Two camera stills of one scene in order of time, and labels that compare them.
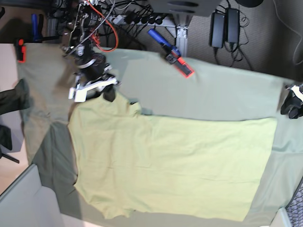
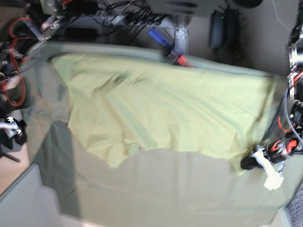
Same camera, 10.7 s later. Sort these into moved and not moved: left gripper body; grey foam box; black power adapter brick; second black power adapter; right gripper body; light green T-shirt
Moved: light green T-shirt; left gripper body; right gripper body
Not moved: black power adapter brick; second black power adapter; grey foam box
